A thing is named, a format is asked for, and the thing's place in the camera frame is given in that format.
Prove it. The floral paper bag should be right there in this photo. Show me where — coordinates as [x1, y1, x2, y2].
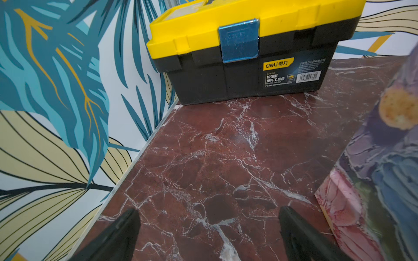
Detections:
[315, 49, 418, 261]

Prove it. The yellow tool box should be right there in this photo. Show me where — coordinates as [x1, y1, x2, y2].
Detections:
[147, 0, 365, 105]

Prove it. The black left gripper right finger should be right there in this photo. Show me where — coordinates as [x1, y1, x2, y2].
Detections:
[278, 206, 351, 261]

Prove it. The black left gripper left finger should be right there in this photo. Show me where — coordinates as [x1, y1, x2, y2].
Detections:
[70, 208, 141, 261]

